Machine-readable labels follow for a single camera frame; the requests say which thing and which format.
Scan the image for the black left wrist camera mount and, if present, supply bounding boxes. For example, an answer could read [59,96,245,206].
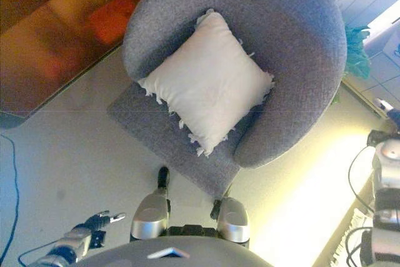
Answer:
[91,231,106,248]

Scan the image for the silver right robot leg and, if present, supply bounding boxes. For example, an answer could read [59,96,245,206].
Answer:
[211,196,251,245]

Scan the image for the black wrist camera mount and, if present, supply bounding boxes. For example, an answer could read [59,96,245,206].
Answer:
[366,129,392,148]
[91,231,106,248]

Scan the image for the teal tether cable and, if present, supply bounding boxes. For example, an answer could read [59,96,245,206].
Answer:
[0,133,20,251]

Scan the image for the white fringed square cushion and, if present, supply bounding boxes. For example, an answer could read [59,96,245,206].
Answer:
[136,8,276,159]

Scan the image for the silver left robot leg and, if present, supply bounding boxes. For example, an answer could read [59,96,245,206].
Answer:
[129,166,172,243]

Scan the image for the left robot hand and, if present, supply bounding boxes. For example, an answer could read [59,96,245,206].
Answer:
[82,210,126,234]

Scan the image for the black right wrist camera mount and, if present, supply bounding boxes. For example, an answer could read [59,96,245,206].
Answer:
[366,129,392,148]

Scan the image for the black robot pelvis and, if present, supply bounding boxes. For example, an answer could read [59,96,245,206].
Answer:
[167,224,220,239]

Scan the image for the teal cloth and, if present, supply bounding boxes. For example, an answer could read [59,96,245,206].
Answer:
[342,25,372,81]

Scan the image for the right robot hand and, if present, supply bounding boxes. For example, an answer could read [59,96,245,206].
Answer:
[373,97,400,132]

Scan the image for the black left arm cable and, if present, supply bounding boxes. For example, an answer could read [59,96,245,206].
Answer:
[17,243,63,266]

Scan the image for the gray fabric tub armchair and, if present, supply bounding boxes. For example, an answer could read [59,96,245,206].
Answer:
[107,0,348,199]

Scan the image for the silver robot leg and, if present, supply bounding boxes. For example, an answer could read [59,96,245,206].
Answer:
[129,166,172,243]
[211,196,251,245]

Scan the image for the pale patterned floor rug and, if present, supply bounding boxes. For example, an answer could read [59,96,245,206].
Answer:
[329,206,376,267]

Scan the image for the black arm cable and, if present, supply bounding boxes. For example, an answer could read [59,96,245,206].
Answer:
[347,146,376,267]
[17,243,63,266]

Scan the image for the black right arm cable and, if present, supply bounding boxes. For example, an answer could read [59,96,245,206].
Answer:
[347,146,376,267]

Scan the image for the dark glossy wardrobe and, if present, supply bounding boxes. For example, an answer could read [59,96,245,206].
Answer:
[0,0,167,126]

